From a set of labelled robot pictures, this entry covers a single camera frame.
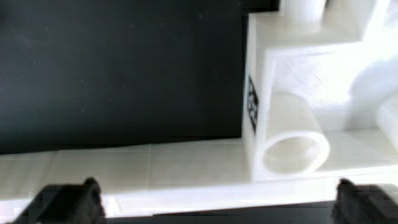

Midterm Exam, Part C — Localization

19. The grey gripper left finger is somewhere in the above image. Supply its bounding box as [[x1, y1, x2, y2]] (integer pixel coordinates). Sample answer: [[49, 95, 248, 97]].
[[10, 177, 106, 224]]

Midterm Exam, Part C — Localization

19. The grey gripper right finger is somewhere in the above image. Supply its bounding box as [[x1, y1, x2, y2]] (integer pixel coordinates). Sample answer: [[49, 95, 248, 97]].
[[330, 179, 398, 224]]

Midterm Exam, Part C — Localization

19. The white chair seat block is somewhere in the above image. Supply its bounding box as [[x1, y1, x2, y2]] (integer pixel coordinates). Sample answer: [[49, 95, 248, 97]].
[[241, 0, 398, 182]]

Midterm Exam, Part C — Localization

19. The white front rail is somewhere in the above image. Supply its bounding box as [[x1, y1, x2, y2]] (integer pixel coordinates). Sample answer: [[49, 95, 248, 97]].
[[0, 141, 398, 223]]

